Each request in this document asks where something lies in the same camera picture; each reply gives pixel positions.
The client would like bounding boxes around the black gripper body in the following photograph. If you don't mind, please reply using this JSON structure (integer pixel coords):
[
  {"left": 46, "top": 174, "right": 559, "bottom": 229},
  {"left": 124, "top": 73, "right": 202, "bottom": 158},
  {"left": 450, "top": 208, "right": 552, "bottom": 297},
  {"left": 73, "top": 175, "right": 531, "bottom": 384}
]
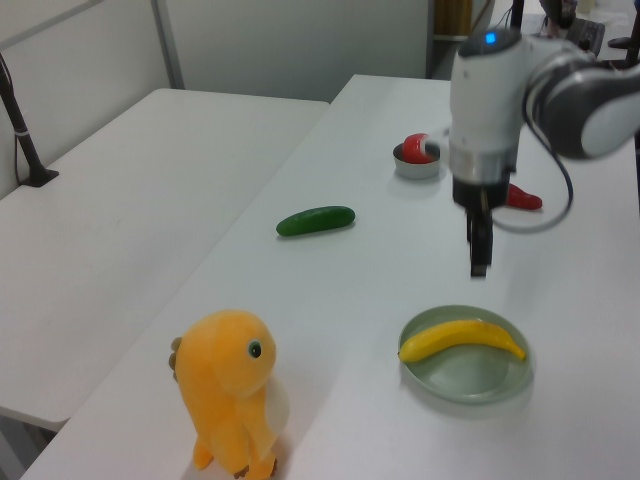
[{"left": 452, "top": 172, "right": 512, "bottom": 217}]

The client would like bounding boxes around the yellow plastic banana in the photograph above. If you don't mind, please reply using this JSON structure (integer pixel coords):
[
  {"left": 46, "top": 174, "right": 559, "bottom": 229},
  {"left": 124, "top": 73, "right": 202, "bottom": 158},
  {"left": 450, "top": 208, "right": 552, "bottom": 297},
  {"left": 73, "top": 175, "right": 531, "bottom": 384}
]
[{"left": 398, "top": 319, "right": 528, "bottom": 365}]

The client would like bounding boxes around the pale green plastic plate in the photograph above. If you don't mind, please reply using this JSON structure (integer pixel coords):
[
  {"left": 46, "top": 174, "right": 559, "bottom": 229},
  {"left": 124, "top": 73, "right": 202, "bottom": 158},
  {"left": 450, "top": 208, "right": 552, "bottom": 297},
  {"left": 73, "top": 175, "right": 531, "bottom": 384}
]
[{"left": 398, "top": 304, "right": 537, "bottom": 404}]

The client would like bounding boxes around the red toy chili pepper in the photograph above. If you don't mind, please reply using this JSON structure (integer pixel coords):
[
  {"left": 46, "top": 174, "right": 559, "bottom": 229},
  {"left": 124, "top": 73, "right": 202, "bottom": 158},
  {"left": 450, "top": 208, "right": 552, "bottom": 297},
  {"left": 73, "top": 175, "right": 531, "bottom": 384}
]
[{"left": 504, "top": 183, "right": 544, "bottom": 211}]

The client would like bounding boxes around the small grey bowl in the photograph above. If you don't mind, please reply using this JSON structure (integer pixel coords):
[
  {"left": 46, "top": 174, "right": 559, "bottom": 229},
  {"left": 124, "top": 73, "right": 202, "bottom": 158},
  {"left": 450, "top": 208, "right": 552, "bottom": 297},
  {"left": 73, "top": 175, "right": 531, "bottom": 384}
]
[{"left": 392, "top": 141, "right": 446, "bottom": 181}]

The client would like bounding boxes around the green toy cucumber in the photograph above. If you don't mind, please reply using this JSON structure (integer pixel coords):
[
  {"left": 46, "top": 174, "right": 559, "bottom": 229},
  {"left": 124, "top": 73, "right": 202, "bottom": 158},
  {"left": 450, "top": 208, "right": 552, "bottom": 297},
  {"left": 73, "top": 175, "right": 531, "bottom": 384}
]
[{"left": 275, "top": 205, "right": 357, "bottom": 238}]

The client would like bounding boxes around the dark keyboard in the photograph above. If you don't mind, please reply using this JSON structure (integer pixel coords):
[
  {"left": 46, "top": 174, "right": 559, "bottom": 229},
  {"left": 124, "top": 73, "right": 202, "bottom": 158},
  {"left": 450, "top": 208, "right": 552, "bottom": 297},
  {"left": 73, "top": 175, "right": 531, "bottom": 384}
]
[{"left": 569, "top": 18, "right": 607, "bottom": 54}]

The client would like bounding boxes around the orange plush bird toy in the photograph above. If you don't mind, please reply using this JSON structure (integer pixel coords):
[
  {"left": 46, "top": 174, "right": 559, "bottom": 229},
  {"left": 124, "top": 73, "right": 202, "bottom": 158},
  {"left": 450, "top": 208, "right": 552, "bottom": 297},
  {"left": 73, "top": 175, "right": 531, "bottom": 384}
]
[{"left": 169, "top": 309, "right": 292, "bottom": 480}]

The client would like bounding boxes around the white side table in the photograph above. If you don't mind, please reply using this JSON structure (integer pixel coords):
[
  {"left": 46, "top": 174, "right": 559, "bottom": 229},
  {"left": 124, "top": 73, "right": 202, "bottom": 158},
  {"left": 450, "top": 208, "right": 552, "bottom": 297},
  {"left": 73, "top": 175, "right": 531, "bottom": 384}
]
[{"left": 0, "top": 88, "right": 331, "bottom": 434}]

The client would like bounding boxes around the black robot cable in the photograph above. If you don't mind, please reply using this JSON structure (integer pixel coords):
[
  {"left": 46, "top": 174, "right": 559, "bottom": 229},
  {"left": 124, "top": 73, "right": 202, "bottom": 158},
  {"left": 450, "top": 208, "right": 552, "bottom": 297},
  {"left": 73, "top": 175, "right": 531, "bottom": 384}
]
[{"left": 492, "top": 117, "right": 576, "bottom": 234}]

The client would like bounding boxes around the grey metal partition post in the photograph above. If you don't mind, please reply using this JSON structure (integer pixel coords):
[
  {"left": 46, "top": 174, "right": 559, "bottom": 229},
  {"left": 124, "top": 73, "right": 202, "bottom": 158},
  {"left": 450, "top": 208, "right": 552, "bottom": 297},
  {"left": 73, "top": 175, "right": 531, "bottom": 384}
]
[{"left": 151, "top": 0, "right": 185, "bottom": 91}]

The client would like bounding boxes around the black camera stand pole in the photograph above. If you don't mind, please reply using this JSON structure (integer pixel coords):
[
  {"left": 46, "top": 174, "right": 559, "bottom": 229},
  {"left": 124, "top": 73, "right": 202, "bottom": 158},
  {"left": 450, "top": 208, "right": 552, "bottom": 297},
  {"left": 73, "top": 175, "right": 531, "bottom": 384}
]
[{"left": 0, "top": 52, "right": 60, "bottom": 189}]

